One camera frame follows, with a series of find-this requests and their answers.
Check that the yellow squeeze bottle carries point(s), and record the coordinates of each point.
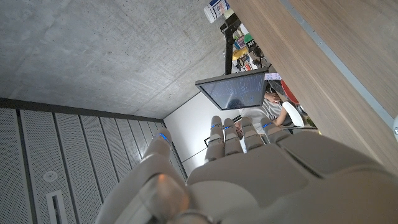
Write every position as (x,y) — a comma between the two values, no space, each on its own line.
(239,53)

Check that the red bowl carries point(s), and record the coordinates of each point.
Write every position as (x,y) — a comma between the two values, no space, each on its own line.
(289,93)

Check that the pale paper note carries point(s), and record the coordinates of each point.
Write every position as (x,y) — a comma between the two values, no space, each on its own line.
(273,76)

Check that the black computer monitor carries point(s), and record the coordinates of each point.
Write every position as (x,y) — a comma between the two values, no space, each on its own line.
(233,91)

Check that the white wipes canister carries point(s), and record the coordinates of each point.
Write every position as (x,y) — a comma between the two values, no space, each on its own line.
(216,9)

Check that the white plate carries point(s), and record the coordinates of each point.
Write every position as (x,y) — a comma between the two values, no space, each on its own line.
(293,115)

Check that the person in grey t-shirt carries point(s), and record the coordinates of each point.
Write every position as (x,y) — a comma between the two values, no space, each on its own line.
(264,112)

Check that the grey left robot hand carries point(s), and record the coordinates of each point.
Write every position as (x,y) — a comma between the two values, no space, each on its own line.
(264,183)

